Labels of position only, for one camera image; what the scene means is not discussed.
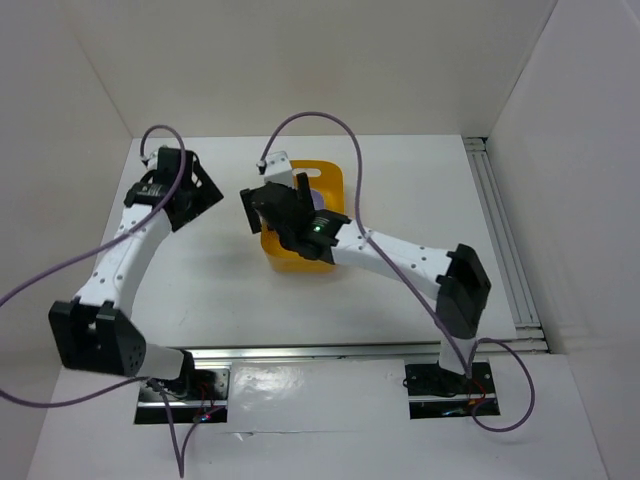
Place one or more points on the aluminium rail right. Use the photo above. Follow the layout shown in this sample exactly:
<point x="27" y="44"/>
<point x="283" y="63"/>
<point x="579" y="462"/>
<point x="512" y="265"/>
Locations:
<point x="530" y="336"/>

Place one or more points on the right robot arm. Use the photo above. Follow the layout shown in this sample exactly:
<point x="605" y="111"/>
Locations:
<point x="452" y="285"/>

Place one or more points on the aluminium rail front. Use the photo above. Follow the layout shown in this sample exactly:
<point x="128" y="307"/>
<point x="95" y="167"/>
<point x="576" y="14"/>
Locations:
<point x="293" y="353"/>

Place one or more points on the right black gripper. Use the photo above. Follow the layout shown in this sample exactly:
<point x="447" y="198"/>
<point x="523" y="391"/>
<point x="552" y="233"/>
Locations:
<point x="303" y="195"/>

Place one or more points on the purple plate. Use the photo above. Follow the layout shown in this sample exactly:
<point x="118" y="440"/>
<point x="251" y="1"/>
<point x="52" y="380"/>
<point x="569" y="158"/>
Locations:
<point x="318" y="200"/>

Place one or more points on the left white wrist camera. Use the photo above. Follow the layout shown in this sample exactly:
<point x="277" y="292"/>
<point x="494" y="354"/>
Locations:
<point x="150" y="159"/>

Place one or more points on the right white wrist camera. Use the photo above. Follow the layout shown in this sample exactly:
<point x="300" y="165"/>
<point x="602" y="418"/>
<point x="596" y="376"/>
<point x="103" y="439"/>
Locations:
<point x="277" y="168"/>

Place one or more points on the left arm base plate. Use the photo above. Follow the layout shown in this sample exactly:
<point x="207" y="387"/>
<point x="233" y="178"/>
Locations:
<point x="204" y="400"/>

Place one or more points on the yellow plastic bin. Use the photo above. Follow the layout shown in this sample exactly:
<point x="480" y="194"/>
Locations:
<point x="327" y="178"/>

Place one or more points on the aluminium rail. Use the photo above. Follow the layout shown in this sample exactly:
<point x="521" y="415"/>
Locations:
<point x="293" y="353"/>
<point x="530" y="336"/>

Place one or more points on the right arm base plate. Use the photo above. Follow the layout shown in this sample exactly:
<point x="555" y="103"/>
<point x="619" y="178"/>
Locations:
<point x="434" y="393"/>

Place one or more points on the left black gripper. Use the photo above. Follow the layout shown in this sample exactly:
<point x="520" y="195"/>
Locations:
<point x="205" y="195"/>

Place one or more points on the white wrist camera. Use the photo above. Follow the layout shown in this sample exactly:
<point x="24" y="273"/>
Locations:
<point x="150" y="159"/>
<point x="277" y="168"/>

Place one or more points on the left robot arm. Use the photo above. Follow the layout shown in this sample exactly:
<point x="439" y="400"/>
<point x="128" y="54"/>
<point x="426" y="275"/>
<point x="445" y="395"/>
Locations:
<point x="94" y="331"/>

